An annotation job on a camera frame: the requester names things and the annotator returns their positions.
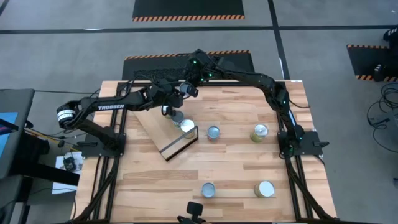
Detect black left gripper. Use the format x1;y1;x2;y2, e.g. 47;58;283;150
154;85;185;117

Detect mixed fruit can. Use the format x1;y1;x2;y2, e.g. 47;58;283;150
171;111;185;129

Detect green oranges can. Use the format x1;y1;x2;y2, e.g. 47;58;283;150
180;119;197;139
250;123;269;144

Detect silver-topped tin can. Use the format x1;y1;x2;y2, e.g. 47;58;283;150
207;125;221;142

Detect green red spaghetti can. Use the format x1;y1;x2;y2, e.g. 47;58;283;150
201;182;217;199

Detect green pears can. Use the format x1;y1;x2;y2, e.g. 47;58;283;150
253;180;276;199

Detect black hazard-striped floor mat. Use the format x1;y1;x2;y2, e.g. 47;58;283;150
132;0;246;22
121;49;256;82
346;44;398;83

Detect small black device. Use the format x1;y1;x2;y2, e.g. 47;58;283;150
63;156;77;171

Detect white paper sheet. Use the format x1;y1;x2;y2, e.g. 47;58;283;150
52;152;84;195

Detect dark grey desk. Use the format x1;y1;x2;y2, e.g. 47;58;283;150
0;88;81;224

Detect blue screen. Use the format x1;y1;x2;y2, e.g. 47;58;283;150
0;111;19;158

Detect black box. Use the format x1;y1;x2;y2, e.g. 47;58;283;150
374;63;389;82

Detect black wire frame basket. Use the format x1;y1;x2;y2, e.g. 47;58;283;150
132;107;200;162

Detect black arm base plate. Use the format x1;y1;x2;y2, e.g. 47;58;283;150
277;130;330;157
76;132;127;158

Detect black floor cables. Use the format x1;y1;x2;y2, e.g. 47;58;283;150
366;82;398;153

